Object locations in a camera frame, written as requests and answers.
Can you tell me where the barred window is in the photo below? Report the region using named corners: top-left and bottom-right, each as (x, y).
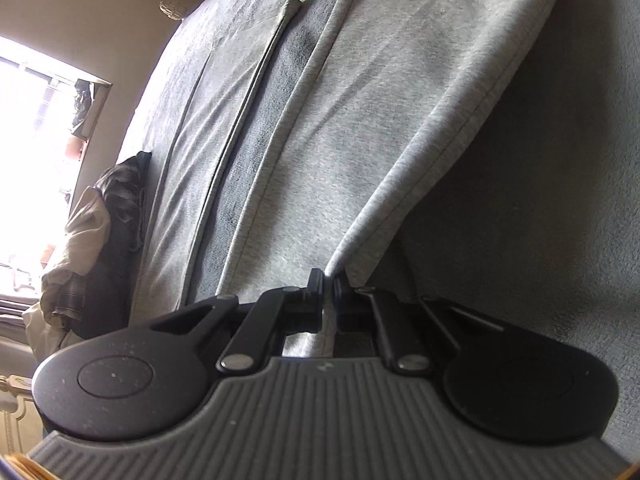
top-left (0, 35), bottom-right (111, 311)

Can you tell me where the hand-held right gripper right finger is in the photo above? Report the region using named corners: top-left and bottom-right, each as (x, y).
top-left (332, 271), bottom-right (505, 376)

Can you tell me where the carved bedpost finial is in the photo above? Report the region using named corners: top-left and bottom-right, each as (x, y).
top-left (159, 0), bottom-right (190, 22)

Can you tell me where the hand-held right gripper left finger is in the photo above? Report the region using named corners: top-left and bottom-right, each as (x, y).
top-left (150, 267), bottom-right (324, 375)

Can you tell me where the beige garment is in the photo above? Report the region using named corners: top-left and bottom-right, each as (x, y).
top-left (22, 185), bottom-right (112, 361)

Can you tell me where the light grey heather hoodie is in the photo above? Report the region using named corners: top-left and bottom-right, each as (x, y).
top-left (235, 0), bottom-right (571, 358)

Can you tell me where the black garment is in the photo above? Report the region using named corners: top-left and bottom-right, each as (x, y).
top-left (70, 215), bottom-right (148, 341)

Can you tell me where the pile of black clothes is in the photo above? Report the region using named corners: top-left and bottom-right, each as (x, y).
top-left (70, 77), bottom-right (97, 138)

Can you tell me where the cream carved headboard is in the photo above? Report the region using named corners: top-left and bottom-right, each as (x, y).
top-left (0, 372), bottom-right (38, 461)

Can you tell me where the dark plaid shirt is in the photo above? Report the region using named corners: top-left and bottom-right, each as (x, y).
top-left (92, 150), bottom-right (153, 253)

